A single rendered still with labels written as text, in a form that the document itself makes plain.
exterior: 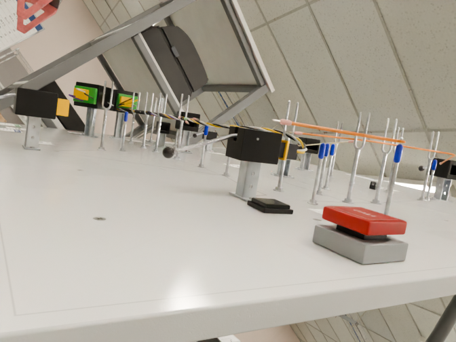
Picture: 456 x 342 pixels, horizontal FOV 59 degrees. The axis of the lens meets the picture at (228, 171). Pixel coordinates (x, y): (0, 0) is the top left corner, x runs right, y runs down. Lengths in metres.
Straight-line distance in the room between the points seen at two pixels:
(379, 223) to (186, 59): 1.37
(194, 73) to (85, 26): 6.82
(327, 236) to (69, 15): 8.16
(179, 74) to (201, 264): 1.38
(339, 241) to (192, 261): 0.13
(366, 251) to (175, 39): 1.37
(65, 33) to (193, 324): 8.15
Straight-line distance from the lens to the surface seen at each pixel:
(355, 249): 0.34
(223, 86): 2.00
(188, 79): 1.64
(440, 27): 3.01
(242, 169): 0.52
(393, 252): 0.36
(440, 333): 0.77
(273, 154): 0.51
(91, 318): 0.19
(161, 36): 1.60
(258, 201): 0.47
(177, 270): 0.25
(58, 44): 8.25
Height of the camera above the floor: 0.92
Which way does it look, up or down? 20 degrees up
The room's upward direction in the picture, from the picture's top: 52 degrees clockwise
